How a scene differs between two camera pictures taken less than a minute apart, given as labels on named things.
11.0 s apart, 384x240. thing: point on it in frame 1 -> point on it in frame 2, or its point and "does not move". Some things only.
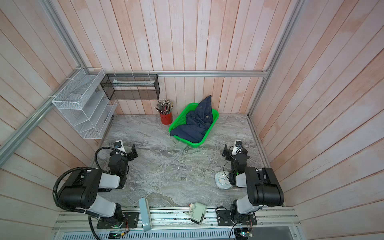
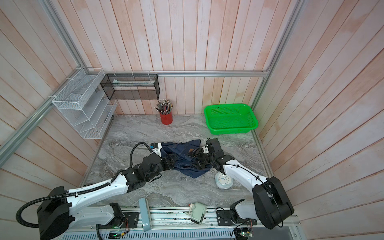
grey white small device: [197, 211] does not move
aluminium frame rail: [180, 72] does not move
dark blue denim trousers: [198, 122] -> [184, 152]
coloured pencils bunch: [164, 106] does not move
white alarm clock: [222, 181] does not move
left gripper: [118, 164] -> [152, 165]
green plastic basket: [181, 120] -> [230, 119]
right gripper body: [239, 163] -> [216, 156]
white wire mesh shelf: [85, 104] does not move
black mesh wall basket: [131, 87] does not move
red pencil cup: [166, 119] does not move
